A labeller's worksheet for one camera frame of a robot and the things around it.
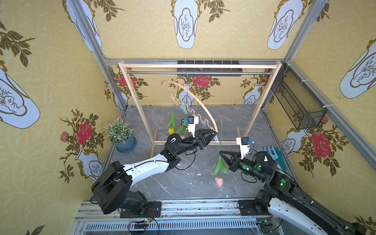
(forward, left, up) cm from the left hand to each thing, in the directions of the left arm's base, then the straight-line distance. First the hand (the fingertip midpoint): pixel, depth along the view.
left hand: (218, 134), depth 65 cm
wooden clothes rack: (+24, +37, -32) cm, 55 cm away
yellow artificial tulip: (+18, +22, -15) cm, 33 cm away
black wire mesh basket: (+21, -53, -5) cm, 57 cm away
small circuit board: (-29, +35, -33) cm, 56 cm away
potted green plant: (+13, +52, -18) cm, 57 cm away
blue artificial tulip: (+46, +4, -32) cm, 56 cm away
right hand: (-7, -1, -8) cm, 11 cm away
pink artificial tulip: (-9, -2, -11) cm, 15 cm away
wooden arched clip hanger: (+55, +9, -23) cm, 60 cm away
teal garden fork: (+3, -42, -31) cm, 52 cm away
